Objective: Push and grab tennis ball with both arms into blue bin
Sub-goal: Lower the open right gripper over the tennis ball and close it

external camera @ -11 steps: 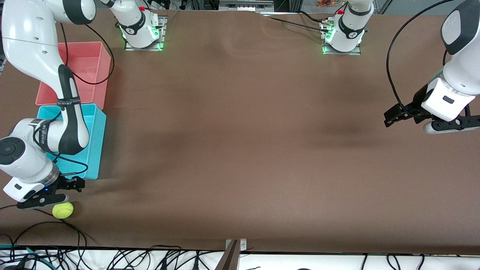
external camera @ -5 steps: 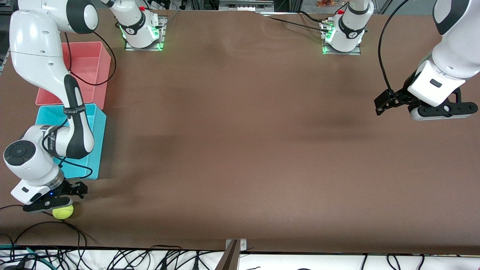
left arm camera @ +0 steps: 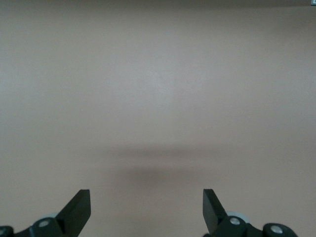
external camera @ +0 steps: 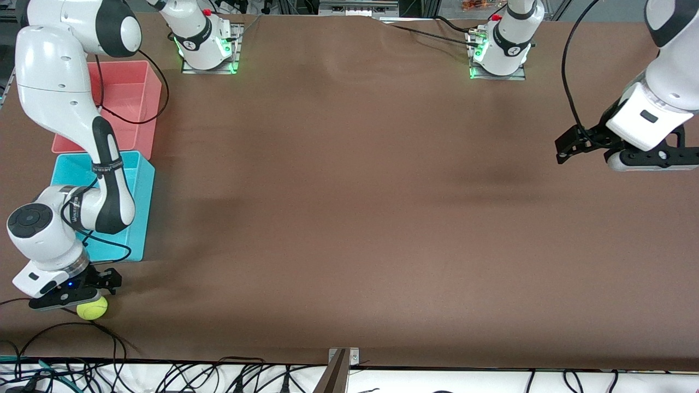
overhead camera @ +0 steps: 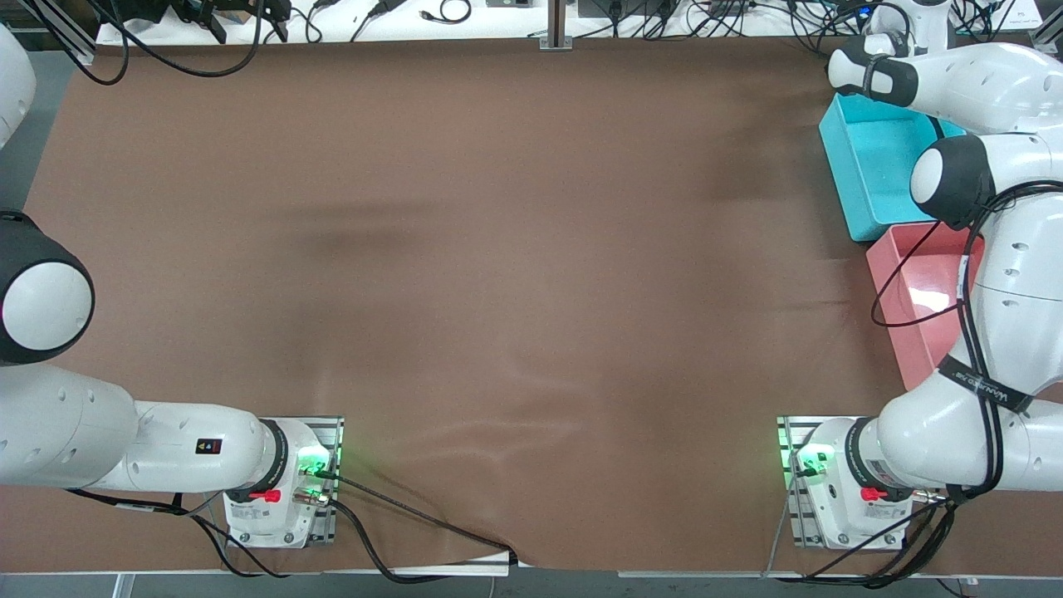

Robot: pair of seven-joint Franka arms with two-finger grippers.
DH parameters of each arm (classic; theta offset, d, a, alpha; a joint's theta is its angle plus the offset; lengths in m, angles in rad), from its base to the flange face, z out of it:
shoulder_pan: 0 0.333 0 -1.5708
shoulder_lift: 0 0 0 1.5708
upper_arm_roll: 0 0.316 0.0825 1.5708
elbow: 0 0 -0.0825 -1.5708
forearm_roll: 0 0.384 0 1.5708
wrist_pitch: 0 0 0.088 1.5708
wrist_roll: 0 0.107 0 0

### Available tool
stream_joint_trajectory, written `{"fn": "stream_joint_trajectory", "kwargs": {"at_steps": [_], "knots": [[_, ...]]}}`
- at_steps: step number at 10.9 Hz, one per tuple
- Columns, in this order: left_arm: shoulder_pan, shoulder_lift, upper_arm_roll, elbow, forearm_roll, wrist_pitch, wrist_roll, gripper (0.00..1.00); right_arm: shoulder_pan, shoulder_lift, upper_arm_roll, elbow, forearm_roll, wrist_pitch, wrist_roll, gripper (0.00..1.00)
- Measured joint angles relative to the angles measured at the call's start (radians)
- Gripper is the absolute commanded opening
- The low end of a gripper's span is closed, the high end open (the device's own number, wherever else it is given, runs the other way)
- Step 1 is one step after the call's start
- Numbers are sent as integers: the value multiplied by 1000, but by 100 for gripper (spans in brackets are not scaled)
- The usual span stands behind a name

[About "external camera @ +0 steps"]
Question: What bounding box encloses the yellow tennis ball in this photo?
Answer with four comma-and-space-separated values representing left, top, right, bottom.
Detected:
76, 296, 109, 321

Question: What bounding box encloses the blue plastic bin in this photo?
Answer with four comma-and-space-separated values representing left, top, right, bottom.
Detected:
50, 151, 156, 263

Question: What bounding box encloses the pink plastic bin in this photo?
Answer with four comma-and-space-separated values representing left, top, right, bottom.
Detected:
52, 60, 163, 160

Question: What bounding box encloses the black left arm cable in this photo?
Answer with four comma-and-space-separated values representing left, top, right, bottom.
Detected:
562, 0, 604, 137

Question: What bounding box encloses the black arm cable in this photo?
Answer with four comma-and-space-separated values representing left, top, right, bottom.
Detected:
86, 48, 170, 125
562, 0, 604, 137

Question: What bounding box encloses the teal cable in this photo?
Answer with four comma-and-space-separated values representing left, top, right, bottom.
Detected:
0, 355, 74, 383

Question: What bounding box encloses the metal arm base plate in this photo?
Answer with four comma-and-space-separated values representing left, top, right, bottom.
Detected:
469, 30, 528, 81
181, 23, 242, 75

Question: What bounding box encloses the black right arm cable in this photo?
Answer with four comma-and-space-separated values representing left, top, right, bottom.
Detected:
86, 48, 170, 125

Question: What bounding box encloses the grey metal camera post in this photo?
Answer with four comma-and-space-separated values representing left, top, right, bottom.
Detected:
312, 349, 350, 393

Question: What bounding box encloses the small metal table bracket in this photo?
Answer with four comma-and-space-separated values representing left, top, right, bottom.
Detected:
328, 348, 360, 366

